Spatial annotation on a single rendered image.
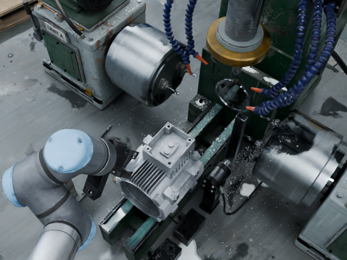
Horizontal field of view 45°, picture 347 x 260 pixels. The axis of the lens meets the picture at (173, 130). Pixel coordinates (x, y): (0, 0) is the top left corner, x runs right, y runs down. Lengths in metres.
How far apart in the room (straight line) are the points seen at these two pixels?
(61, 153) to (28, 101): 0.92
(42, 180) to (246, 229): 0.78
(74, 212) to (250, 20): 0.64
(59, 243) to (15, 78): 1.10
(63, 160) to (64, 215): 0.14
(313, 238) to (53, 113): 1.05
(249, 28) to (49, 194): 0.64
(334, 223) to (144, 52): 0.77
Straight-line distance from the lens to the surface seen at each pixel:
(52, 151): 0.90
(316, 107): 1.82
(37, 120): 1.72
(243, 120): 1.13
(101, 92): 1.62
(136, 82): 1.41
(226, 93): 1.49
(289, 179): 1.26
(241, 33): 1.15
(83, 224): 0.98
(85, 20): 1.50
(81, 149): 0.87
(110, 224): 1.34
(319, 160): 1.24
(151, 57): 1.38
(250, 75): 1.38
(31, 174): 0.93
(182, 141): 1.23
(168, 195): 1.19
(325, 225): 1.31
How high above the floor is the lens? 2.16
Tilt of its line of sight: 56 degrees down
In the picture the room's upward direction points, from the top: 3 degrees clockwise
